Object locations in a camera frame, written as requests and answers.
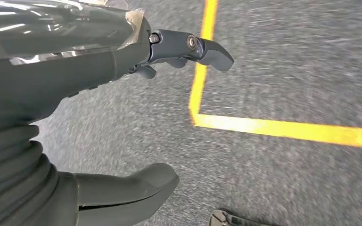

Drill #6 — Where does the grey robot foot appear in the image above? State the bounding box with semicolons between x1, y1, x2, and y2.
209;210;274;226

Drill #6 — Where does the yellow floor tape square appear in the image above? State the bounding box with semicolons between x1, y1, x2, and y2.
188;0;362;150

